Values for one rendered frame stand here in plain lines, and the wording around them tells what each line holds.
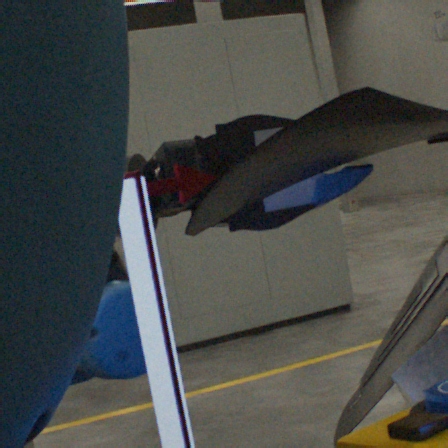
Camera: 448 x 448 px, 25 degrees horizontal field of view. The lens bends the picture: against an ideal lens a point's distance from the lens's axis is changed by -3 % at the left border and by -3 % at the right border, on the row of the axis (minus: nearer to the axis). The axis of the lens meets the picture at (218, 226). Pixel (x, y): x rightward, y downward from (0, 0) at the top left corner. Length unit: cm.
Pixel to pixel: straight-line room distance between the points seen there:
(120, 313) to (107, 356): 3
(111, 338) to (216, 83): 646
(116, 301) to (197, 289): 628
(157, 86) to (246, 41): 78
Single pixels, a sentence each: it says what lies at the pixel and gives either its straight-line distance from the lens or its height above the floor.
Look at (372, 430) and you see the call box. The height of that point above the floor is 107.
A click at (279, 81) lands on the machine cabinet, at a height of 176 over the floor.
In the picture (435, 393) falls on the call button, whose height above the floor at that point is 108.
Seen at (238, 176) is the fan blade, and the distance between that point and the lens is 68.
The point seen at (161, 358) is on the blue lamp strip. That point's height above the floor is 108.
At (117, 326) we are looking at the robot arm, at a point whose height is 108.
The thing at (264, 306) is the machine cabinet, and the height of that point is 19.
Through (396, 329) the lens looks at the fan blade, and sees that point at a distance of 97.
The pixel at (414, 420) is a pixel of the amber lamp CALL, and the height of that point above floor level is 108.
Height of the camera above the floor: 118
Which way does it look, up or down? 3 degrees down
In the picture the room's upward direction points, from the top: 10 degrees counter-clockwise
